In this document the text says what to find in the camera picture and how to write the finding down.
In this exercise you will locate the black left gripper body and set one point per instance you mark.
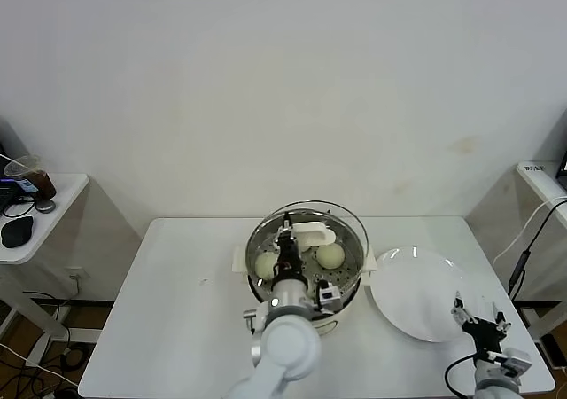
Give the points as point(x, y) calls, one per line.
point(290, 259)

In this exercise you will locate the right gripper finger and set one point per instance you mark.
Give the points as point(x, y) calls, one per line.
point(460, 312)
point(499, 321)

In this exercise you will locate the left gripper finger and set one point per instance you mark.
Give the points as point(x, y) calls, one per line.
point(279, 240)
point(288, 226)

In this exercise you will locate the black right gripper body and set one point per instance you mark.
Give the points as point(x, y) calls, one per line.
point(485, 334)

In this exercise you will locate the white steamed baozi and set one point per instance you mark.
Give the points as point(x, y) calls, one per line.
point(331, 257)
point(265, 266)

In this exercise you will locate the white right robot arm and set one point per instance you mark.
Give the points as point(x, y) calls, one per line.
point(491, 385)

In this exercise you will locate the stainless steel steamer basket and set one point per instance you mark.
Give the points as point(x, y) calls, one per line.
point(345, 279)

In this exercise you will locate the white round plate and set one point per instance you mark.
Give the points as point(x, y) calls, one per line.
point(416, 292)

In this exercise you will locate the dark monitor edge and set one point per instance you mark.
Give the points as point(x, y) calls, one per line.
point(564, 164)

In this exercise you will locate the white side table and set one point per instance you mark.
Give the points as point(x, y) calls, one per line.
point(53, 226)

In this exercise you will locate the grey round puck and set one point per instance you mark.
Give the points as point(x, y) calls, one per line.
point(45, 206)

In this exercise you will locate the plastic iced coffee cup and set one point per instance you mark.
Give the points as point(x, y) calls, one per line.
point(42, 184)

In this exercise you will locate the black computer mouse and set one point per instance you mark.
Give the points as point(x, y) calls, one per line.
point(17, 231)

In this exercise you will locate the dark device with blue light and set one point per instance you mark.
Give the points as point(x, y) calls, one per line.
point(9, 190)

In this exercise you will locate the white drinking straw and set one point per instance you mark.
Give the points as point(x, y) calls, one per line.
point(11, 159)

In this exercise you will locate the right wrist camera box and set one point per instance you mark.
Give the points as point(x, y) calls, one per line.
point(516, 362)

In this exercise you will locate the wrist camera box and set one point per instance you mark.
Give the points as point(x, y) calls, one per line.
point(328, 293)
point(516, 362)

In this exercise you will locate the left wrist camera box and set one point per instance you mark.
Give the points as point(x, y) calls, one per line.
point(328, 293)

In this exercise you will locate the white wall outlet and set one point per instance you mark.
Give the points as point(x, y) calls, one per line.
point(80, 273)

